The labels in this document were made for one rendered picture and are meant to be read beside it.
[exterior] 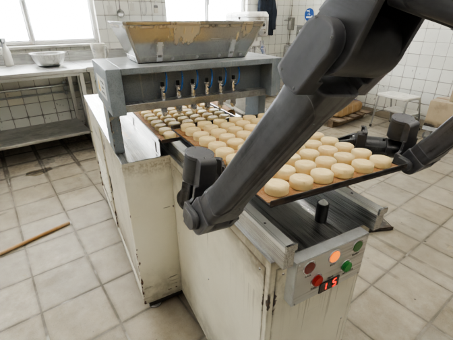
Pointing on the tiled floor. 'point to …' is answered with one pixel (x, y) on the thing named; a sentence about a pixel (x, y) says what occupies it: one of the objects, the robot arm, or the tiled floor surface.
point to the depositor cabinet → (140, 204)
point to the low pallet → (346, 118)
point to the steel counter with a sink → (37, 133)
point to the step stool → (398, 106)
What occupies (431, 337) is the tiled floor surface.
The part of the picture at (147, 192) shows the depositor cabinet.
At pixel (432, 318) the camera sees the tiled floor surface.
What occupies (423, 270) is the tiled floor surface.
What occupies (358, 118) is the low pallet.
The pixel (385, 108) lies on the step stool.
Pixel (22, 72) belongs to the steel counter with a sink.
